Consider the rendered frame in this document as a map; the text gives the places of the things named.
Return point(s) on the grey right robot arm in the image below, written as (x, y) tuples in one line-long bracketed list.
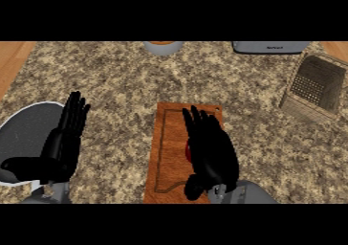
[(244, 193)]

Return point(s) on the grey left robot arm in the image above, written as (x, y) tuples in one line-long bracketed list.
[(52, 194)]

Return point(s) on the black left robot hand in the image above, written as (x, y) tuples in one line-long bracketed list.
[(64, 146)]

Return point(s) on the dark grey round plate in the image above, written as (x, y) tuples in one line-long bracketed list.
[(21, 140)]

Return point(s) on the grey flat appliance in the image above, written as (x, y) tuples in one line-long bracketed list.
[(269, 47)]

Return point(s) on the brown wooden cutting board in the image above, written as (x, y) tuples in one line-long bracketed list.
[(169, 153)]

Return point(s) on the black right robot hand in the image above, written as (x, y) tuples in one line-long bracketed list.
[(213, 150)]

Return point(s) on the red can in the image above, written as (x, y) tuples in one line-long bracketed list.
[(186, 151)]

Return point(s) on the grey cup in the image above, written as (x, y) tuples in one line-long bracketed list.
[(163, 47)]

